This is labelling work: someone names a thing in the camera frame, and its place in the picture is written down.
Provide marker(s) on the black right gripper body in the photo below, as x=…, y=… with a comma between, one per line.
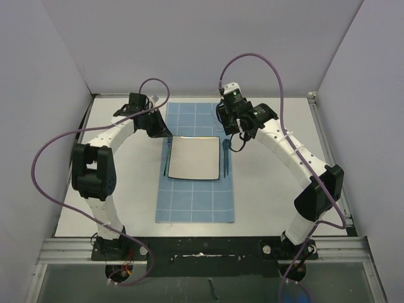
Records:
x=228, y=120

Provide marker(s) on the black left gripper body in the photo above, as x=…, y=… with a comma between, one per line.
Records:
x=144, y=122

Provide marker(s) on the silver metal fork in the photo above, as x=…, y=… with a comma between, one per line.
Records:
x=167, y=158

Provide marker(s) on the dark blue plastic spoon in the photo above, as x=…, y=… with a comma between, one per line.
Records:
x=228, y=149

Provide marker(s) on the square white plate black rim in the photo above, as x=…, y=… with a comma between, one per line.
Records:
x=194, y=158

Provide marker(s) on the blue checked cloth napkin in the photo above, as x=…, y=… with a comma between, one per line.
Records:
x=186, y=201

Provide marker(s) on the clear wine glass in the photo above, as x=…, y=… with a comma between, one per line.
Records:
x=216, y=123

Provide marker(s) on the dark blue plastic knife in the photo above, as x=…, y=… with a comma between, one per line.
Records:
x=224, y=148

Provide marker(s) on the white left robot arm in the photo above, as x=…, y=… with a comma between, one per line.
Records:
x=94, y=173

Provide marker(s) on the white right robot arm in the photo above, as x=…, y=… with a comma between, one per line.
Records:
x=262, y=123

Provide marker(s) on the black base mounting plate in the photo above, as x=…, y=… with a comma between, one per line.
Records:
x=207, y=256

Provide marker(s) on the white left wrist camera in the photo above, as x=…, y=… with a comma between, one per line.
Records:
x=153, y=99

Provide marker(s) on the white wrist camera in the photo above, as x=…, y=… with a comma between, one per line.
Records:
x=229, y=87
x=153, y=99

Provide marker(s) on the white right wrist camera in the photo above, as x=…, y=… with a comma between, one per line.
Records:
x=229, y=87

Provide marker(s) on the aluminium frame rail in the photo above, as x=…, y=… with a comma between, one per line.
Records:
x=369, y=266

